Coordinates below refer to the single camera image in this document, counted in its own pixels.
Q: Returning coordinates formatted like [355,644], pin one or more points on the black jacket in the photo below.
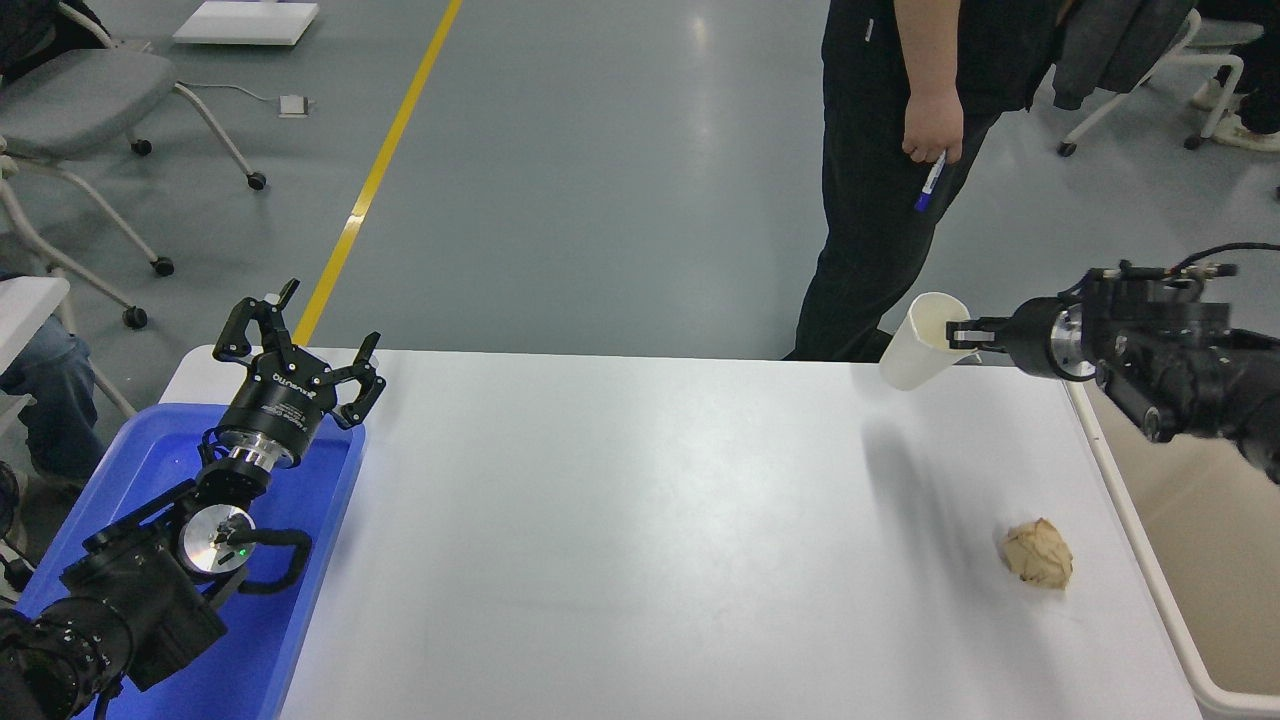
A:
[25,30]

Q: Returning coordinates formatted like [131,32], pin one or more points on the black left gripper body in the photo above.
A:
[282,398]

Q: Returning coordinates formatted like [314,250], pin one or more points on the standing person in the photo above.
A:
[870,200]

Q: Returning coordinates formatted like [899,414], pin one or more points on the grey jacket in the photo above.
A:
[1110,45]

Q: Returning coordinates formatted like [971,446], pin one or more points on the small white power box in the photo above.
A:
[294,105]

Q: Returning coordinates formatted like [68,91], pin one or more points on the seated person with white shoes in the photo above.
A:
[1250,130]

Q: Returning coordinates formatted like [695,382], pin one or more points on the flat white board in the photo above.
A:
[245,20]

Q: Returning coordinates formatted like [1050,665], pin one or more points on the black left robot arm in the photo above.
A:
[150,590]

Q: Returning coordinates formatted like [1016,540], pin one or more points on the white paper cup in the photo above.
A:
[915,350]

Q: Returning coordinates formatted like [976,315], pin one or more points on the grey wheeled office chair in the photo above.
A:
[80,100]

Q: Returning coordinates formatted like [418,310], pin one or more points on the crumpled tan paper ball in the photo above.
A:
[1038,553]

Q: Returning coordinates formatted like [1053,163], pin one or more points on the seated person in jeans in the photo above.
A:
[55,390]

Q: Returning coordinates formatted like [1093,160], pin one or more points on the person's hand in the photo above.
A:
[932,122]

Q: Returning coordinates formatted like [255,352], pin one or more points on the large pale plastic bin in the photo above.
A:
[1220,560]

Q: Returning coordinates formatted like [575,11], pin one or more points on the white wheeled chair frame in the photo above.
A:
[60,215]

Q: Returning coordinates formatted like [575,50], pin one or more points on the white framed wheeled chair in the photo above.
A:
[1220,70]

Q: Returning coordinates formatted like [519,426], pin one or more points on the blue plastic tray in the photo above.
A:
[310,520]

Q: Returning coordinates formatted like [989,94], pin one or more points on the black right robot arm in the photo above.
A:
[1180,350]

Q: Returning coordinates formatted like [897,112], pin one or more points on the white and blue marker pen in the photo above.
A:
[930,185]

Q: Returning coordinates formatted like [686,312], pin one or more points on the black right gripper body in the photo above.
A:
[1038,338]

